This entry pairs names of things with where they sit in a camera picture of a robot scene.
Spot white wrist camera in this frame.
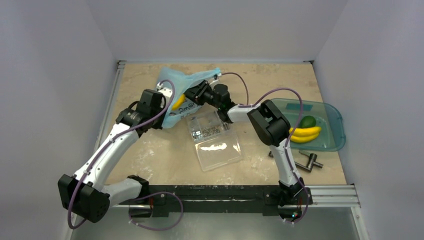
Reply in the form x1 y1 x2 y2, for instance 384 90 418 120
211 73 222 84
156 83 176 109

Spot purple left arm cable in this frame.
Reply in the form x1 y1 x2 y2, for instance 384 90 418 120
67 79 184 232

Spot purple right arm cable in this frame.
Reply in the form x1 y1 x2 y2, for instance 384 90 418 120
213 72 312 225

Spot dark metal crank tool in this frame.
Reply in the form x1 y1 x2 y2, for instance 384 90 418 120
268 149 324 173

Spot aluminium frame rail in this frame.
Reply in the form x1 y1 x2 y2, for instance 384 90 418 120
115 185 359 208

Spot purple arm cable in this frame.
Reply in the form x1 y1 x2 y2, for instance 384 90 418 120
67 79 184 232
213 72 312 225

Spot clear plastic screw box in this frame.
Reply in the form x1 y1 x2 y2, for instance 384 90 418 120
187 111 244 172

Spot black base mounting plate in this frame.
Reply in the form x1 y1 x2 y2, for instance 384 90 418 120
119 185 313 219

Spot green fake lime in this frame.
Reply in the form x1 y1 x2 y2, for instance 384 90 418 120
298 115 317 129

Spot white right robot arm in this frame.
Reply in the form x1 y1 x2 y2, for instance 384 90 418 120
184 81 312 206

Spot yellow fake squash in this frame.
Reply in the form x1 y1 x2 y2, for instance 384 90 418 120
171 94 186 111

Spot yellow fake banana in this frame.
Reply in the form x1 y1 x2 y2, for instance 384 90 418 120
290 126 322 144

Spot light blue plastic bag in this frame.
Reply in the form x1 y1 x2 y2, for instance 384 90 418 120
156 67 222 129

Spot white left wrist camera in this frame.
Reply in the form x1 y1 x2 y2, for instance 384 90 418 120
156 83 176 109

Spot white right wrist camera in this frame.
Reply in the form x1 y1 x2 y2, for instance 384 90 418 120
211 73 222 84

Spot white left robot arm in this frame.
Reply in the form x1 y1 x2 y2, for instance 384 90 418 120
57 87 175 230

